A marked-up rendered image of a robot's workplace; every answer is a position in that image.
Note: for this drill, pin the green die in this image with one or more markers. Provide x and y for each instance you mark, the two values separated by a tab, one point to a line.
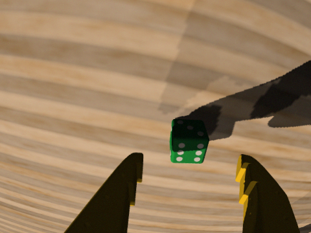
188	141

